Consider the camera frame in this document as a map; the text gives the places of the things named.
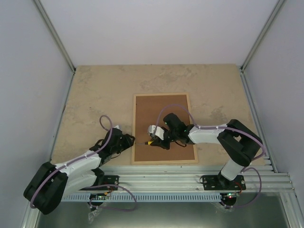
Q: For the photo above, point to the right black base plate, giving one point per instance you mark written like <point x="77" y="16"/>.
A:
<point x="217" y="182"/>

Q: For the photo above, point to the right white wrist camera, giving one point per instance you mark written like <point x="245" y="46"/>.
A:
<point x="156" y="131"/>

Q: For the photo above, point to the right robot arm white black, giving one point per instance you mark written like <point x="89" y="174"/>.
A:
<point x="240" y="143"/>

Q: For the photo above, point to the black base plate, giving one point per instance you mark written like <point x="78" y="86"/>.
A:
<point x="217" y="182"/>
<point x="106" y="180"/>

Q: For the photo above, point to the aluminium rail base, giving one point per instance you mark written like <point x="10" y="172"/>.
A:
<point x="172" y="179"/>

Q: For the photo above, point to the yellow handled screwdriver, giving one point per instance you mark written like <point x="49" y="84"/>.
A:
<point x="144" y="143"/>

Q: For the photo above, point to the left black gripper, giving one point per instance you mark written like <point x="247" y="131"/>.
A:
<point x="128" y="142"/>

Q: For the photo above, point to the grey slotted cable duct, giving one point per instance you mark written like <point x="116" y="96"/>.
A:
<point x="144" y="197"/>

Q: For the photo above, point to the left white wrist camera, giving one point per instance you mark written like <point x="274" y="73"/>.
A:
<point x="117" y="127"/>

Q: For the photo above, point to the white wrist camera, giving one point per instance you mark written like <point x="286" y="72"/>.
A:
<point x="156" y="131"/>
<point x="117" y="127"/>

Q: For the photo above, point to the right aluminium corner post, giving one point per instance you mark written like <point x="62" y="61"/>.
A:
<point x="267" y="26"/>

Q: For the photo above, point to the left aluminium corner post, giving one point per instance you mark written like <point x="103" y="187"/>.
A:
<point x="45" y="17"/>

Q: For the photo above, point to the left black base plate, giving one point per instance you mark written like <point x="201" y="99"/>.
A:
<point x="106" y="180"/>

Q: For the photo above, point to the aluminium corner post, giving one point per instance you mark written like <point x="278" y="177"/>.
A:
<point x="267" y="26"/>
<point x="45" y="17"/>

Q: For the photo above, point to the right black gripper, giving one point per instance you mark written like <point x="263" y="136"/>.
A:
<point x="158" y="142"/>

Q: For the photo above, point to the wooden photo frame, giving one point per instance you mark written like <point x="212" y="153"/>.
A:
<point x="149" y="109"/>

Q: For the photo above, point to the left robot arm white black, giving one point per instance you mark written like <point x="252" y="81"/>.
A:
<point x="53" y="182"/>

